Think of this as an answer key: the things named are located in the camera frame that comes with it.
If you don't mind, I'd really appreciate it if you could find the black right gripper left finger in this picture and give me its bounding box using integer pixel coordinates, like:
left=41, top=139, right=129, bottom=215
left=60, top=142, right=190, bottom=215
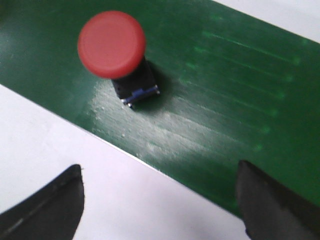
left=0, top=164, right=85, bottom=240

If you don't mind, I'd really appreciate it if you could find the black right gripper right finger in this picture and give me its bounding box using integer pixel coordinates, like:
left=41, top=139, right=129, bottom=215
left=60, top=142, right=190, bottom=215
left=236, top=160, right=320, bottom=240

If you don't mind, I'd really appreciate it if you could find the red mushroom push button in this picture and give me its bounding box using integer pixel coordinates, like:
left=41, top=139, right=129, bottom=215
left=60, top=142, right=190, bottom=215
left=77, top=10, right=160, bottom=107

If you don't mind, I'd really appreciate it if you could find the green conveyor belt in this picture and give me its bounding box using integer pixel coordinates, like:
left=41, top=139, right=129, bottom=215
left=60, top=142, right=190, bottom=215
left=0, top=0, right=320, bottom=214

